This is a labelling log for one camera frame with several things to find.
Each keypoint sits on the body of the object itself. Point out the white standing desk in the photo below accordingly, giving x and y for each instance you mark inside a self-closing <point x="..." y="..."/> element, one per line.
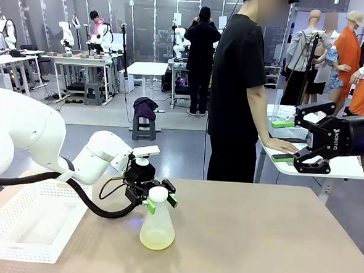
<point x="147" y="68"/>

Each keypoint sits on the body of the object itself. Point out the person's right forearm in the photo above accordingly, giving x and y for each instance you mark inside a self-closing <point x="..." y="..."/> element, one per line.
<point x="259" y="113"/>

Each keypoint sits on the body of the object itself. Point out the mannequin in blue skirt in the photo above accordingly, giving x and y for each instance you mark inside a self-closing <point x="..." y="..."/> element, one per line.
<point x="323" y="71"/>

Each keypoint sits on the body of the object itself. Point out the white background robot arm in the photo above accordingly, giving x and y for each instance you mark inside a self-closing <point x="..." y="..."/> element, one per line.
<point x="106" y="39"/>
<point x="179" y="46"/>
<point x="66" y="36"/>
<point x="9" y="33"/>

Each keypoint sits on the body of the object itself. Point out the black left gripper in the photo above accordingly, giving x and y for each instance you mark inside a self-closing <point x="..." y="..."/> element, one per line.
<point x="140" y="178"/>

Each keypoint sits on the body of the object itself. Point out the person dressed all black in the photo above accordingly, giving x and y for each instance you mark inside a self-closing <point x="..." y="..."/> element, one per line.
<point x="201" y="51"/>

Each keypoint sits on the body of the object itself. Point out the clear plastic beaker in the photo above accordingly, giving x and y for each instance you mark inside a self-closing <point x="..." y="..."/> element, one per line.
<point x="287" y="112"/>

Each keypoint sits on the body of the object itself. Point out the white robot work table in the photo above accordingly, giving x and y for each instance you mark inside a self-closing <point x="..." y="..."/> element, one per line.
<point x="81" y="60"/>

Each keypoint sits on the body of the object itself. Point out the black camera tripod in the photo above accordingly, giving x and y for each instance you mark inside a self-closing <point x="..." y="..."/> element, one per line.
<point x="310" y="64"/>

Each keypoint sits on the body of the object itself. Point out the metal frame robot table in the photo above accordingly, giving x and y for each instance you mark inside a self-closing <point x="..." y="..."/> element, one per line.
<point x="179" y="80"/>

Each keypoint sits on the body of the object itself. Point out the translucent plastic conical flask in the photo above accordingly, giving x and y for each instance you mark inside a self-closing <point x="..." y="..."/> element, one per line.
<point x="157" y="231"/>

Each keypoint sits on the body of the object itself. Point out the person in black t-shirt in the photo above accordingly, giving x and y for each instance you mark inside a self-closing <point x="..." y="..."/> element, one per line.
<point x="234" y="84"/>

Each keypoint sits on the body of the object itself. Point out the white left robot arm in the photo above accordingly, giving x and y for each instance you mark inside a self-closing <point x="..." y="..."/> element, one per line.
<point x="15" y="132"/>

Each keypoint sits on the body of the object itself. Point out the mannequin in grey shirt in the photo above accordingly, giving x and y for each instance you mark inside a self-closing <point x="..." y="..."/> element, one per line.
<point x="301" y="48"/>

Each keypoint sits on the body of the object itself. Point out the black hat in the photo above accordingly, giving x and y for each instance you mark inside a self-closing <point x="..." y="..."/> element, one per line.
<point x="15" y="53"/>

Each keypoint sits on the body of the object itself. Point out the dark jacket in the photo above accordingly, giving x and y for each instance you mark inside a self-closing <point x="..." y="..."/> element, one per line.
<point x="145" y="108"/>

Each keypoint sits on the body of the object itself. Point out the black pole stand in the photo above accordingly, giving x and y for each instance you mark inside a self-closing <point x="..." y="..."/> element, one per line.
<point x="123" y="52"/>

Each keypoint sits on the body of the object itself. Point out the grey step stool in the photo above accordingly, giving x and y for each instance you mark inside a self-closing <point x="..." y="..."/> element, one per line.
<point x="94" y="92"/>
<point x="143" y="131"/>

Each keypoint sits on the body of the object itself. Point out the mannequin in orange robe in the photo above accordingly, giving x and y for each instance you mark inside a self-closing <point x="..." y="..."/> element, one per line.
<point x="349" y="51"/>

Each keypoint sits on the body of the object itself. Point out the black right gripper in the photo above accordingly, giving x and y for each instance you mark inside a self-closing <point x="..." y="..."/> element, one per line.
<point x="342" y="137"/>

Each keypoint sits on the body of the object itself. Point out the clear graduated cylinder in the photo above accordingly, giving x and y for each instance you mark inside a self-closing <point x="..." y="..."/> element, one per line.
<point x="277" y="105"/>

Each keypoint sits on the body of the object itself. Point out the person in pink hoodie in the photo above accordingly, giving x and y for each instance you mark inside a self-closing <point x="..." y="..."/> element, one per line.
<point x="97" y="24"/>

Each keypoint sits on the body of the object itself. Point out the person's right hand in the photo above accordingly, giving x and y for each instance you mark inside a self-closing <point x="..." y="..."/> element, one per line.
<point x="280" y="145"/>

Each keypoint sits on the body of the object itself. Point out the white shoe rack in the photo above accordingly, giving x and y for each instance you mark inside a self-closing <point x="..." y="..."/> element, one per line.
<point x="272" y="77"/>

